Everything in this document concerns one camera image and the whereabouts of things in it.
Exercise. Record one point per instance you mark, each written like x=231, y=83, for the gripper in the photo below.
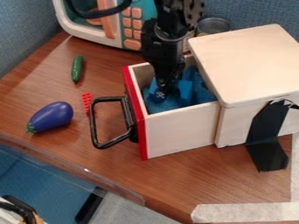
x=165, y=49

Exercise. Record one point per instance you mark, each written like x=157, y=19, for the blue cloth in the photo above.
x=194, y=92

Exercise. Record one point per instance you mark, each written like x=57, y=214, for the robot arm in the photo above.
x=180, y=10

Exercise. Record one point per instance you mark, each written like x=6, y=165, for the drawer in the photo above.
x=171, y=128

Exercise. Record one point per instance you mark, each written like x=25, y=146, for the silver can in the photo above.
x=213, y=25

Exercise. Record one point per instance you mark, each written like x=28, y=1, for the cabinet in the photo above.
x=249, y=64

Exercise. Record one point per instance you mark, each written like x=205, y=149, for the toy microwave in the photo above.
x=107, y=26

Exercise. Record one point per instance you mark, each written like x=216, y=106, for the red toy block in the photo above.
x=86, y=102

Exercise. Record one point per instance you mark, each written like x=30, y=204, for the green toy cucumber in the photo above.
x=77, y=69

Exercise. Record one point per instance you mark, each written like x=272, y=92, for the black tape strip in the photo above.
x=268, y=137

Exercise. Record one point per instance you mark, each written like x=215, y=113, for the purple toy eggplant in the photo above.
x=52, y=116

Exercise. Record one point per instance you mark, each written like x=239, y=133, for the white tape strip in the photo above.
x=249, y=212

